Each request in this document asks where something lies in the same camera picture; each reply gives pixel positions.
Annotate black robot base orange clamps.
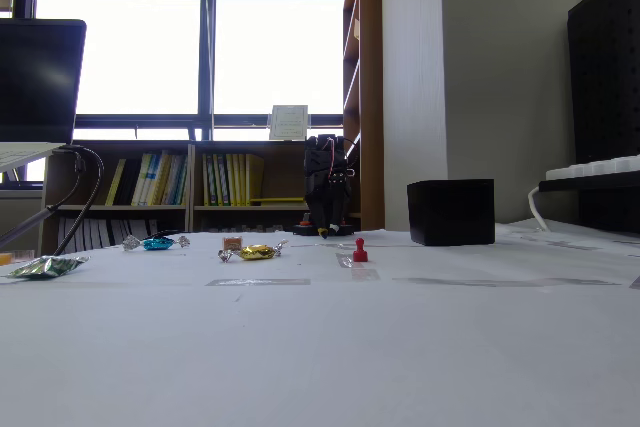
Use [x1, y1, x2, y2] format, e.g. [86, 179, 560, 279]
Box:
[292, 214, 362, 239]

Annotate black box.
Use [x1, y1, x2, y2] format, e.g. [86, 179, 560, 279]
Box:
[406, 178, 496, 247]

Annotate low wooden bookshelf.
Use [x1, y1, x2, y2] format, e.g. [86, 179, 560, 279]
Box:
[42, 139, 362, 254]

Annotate gold foil candy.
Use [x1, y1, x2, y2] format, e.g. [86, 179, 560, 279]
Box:
[218, 239, 290, 265]

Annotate white framed sign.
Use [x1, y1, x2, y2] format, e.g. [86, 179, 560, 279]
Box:
[268, 104, 310, 142]

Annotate tall wooden bookshelf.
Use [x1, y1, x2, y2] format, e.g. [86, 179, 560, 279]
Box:
[342, 0, 385, 231]

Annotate white paper table cover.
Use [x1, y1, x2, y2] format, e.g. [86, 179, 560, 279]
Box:
[0, 219, 640, 427]

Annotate blue foil candy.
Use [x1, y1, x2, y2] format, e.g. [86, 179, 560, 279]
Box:
[122, 231, 192, 252]

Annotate thin yellow book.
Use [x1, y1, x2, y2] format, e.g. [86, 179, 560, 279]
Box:
[105, 158, 127, 207]

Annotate silver green snack packet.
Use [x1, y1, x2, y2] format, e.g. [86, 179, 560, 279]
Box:
[7, 255, 91, 281]

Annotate black pegboard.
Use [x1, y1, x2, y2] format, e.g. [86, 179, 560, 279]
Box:
[567, 0, 640, 236]

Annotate black window frame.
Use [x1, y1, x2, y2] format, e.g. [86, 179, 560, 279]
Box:
[0, 0, 347, 142]

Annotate white power cable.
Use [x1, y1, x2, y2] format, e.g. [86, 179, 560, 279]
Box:
[528, 185, 552, 233]

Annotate black laptop cable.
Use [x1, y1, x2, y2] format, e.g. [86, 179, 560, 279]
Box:
[52, 145, 106, 257]

